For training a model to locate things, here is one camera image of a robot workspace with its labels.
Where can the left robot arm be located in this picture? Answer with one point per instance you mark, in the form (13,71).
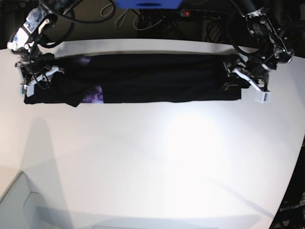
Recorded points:
(263,27)

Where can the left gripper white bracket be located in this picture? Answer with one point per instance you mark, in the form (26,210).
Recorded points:
(257,77)

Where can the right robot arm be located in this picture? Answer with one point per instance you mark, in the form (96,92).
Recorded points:
(31,65)

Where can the black power strip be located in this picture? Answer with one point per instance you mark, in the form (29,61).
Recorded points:
(203,14)

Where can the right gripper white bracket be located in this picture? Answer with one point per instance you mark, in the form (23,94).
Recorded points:
(30,79)

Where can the blue box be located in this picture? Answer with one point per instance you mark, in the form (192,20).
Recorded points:
(148,4)

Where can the black t-shirt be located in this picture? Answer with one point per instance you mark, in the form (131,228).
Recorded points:
(138,78)

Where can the white tray corner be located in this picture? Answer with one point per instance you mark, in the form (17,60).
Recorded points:
(22,208)

